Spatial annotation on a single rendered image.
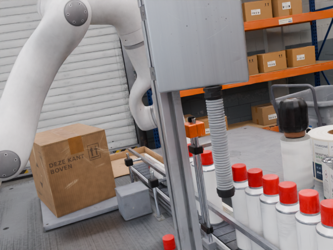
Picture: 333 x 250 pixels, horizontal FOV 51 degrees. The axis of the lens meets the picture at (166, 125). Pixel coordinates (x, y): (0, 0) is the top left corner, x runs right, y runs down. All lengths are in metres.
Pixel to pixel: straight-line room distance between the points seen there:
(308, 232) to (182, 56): 0.38
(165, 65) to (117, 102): 4.40
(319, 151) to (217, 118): 0.63
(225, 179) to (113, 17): 0.53
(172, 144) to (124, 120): 4.37
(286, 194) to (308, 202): 0.05
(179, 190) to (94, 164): 0.63
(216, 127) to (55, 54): 0.45
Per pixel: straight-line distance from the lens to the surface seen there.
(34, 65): 0.91
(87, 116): 5.04
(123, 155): 1.97
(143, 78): 1.04
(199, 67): 0.64
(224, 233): 0.97
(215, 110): 0.63
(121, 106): 5.05
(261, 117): 5.08
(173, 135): 0.72
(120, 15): 0.96
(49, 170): 1.29
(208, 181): 0.95
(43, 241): 1.26
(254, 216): 0.80
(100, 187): 1.37
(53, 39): 0.87
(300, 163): 1.07
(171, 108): 0.72
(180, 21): 0.65
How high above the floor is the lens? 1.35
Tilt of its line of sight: 11 degrees down
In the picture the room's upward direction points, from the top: 9 degrees counter-clockwise
